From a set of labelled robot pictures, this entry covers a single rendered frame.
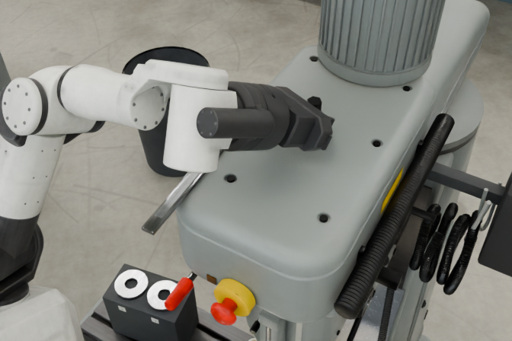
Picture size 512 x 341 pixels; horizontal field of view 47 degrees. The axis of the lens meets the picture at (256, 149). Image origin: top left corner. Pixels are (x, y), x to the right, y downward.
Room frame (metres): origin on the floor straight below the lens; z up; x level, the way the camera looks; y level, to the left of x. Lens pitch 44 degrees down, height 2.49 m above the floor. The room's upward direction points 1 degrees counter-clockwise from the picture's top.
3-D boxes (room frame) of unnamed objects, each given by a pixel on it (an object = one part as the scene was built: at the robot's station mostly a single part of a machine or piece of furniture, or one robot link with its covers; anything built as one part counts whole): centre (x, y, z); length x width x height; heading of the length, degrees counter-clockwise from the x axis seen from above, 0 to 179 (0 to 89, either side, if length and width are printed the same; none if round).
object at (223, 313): (0.43, 0.04, 1.76); 0.04 x 0.03 x 0.04; 59
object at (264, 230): (0.66, -0.09, 1.81); 0.47 x 0.26 x 0.16; 149
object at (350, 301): (0.61, -0.23, 1.79); 0.45 x 0.04 x 0.04; 149
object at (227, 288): (0.45, 0.03, 1.76); 0.06 x 0.02 x 0.06; 59
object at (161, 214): (0.57, 0.08, 1.89); 0.24 x 0.04 x 0.01; 151
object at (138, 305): (0.87, 0.30, 1.03); 0.22 x 0.12 x 0.20; 69
